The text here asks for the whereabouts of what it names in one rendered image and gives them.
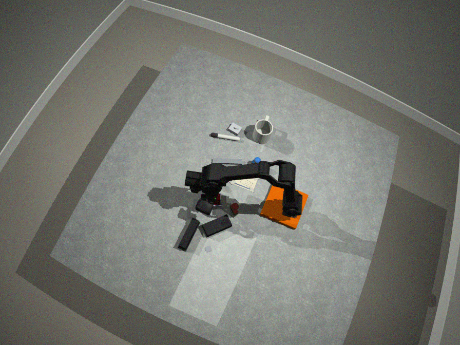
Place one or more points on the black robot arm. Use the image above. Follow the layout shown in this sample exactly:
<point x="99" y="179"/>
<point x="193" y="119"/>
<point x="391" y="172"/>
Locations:
<point x="215" y="175"/>

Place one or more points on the grey open cylinder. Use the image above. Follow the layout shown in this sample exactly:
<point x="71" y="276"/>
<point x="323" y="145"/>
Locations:
<point x="262" y="131"/>

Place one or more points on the red-handled rubber stamp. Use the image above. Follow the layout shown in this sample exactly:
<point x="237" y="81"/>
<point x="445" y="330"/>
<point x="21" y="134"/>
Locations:
<point x="234" y="208"/>

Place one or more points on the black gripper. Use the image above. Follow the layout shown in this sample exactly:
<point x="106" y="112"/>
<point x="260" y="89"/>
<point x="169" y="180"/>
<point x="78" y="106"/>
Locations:
<point x="205" y="204"/>

